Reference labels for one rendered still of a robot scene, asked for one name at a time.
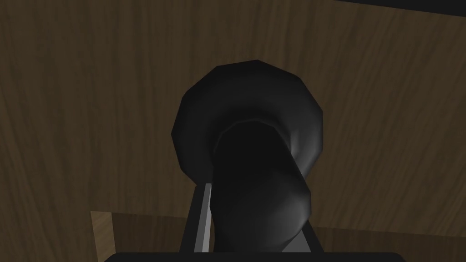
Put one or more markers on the brown wooden door leaf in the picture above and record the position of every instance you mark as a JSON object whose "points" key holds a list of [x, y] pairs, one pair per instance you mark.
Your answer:
{"points": [[91, 109]]}

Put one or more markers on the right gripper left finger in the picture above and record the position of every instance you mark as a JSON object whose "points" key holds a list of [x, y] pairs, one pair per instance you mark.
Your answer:
{"points": [[201, 225]]}

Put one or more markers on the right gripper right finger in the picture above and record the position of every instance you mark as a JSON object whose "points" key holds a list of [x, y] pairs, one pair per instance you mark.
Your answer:
{"points": [[305, 241]]}

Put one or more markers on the black door knob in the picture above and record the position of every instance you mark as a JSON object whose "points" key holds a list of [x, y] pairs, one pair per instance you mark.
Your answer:
{"points": [[251, 145]]}

